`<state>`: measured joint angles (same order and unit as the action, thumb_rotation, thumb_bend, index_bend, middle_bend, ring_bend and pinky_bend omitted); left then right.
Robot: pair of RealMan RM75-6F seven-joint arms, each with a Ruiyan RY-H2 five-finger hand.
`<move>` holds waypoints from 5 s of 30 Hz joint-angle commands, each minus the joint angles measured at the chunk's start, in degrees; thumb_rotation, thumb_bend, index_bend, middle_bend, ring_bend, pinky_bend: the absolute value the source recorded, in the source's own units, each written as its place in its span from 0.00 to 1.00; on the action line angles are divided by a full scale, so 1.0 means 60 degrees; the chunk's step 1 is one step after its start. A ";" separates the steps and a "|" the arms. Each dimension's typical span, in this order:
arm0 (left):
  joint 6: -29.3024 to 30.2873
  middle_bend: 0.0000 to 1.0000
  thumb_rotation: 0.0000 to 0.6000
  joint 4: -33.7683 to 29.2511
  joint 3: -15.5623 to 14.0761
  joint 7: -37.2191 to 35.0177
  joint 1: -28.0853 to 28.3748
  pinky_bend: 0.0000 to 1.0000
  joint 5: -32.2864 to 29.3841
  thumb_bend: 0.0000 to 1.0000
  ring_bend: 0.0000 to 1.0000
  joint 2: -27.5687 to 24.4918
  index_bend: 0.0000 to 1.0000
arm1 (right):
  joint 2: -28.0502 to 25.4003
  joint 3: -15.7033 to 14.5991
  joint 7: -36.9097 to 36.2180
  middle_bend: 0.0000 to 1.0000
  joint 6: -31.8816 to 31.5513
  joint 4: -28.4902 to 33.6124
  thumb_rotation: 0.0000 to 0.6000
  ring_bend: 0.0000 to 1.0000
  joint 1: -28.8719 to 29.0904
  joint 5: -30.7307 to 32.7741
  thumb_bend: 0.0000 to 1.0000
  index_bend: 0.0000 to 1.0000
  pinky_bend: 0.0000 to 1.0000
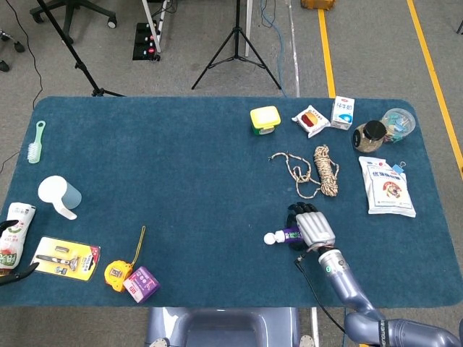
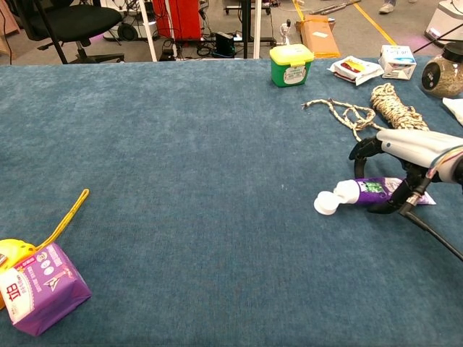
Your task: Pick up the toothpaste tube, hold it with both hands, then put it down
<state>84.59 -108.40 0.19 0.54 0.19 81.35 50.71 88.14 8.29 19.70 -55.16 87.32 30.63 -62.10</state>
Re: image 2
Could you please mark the grey sneaker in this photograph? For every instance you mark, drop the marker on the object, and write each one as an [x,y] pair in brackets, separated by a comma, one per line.
[387,7]

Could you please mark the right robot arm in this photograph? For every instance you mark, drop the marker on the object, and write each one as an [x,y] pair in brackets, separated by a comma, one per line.
[454,171]

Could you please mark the white printed pouch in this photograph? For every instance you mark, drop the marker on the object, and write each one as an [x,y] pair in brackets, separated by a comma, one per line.
[456,108]

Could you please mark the white straight post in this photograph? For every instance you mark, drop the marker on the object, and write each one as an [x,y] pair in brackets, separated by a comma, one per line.
[257,29]

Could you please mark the purple toothpaste tube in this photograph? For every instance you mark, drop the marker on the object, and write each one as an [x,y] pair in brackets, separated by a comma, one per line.
[349,191]

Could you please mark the black office chair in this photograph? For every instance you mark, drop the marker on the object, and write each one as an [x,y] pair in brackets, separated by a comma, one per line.
[79,16]

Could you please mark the beige wooden board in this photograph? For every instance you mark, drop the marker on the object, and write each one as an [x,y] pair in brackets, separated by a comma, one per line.
[9,21]

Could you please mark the glass jar black lid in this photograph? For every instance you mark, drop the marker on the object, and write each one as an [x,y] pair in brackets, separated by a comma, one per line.
[441,76]

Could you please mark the green box yellow lid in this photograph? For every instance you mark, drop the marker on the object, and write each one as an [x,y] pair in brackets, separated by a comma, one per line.
[291,72]

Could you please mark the white blue milk carton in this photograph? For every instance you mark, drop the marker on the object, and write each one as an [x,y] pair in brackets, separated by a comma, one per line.
[398,61]

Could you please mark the blue table cloth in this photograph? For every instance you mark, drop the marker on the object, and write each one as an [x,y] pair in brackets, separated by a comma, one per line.
[199,180]

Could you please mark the grey metal rod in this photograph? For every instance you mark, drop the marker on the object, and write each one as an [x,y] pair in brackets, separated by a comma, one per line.
[336,7]

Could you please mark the white machine housing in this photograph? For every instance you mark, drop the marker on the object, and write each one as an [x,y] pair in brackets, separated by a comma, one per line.
[446,18]

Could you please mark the thin black pole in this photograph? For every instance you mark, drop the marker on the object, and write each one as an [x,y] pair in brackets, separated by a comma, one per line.
[437,39]

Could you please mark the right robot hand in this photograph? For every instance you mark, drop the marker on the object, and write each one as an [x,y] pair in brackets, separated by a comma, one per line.
[416,146]

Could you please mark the white slanted frame leg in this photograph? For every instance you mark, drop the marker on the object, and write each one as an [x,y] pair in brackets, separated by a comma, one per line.
[148,29]

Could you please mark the white red snack packet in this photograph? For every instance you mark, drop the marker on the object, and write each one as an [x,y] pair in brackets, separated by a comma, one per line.
[356,69]

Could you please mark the red cabinet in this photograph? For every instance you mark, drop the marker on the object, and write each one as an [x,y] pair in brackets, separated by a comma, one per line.
[181,18]

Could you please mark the black floor box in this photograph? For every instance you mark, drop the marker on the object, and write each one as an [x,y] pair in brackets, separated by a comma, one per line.
[224,43]

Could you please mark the brown cardboard box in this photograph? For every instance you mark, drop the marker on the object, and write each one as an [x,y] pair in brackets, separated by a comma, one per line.
[318,39]

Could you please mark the black light stand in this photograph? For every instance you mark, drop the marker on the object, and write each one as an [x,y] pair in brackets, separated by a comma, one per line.
[50,32]

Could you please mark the white power strip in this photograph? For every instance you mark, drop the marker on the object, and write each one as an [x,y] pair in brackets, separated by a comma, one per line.
[285,34]

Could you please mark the purple tissue pack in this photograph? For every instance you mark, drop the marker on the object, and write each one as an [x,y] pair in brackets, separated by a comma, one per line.
[47,289]

